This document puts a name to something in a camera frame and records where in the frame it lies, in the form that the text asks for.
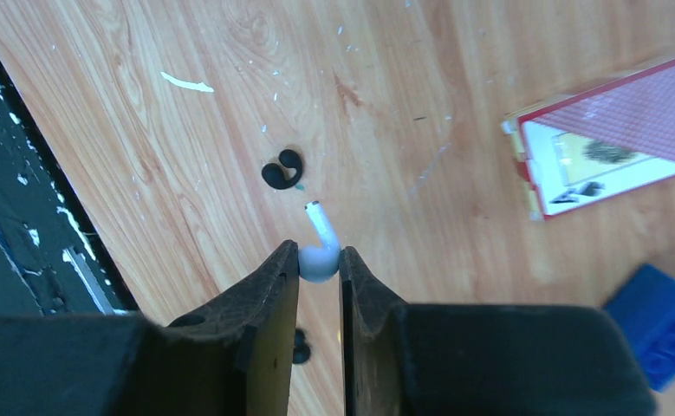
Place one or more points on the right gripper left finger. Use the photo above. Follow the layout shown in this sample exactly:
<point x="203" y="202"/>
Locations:
<point x="230" y="356"/>

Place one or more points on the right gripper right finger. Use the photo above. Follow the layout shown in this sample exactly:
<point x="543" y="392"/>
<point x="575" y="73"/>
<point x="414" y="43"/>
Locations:
<point x="402" y="358"/>

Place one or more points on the blue toy brick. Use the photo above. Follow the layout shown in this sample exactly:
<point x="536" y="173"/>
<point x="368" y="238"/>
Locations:
<point x="644" y="309"/>

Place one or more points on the white plastic scrap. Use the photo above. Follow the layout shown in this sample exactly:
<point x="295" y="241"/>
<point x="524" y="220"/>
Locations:
<point x="189" y="85"/>

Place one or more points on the playing card box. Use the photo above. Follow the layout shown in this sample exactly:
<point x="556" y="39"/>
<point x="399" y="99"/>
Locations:
<point x="607" y="137"/>

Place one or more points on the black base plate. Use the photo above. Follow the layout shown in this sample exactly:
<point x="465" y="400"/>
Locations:
<point x="52" y="262"/>

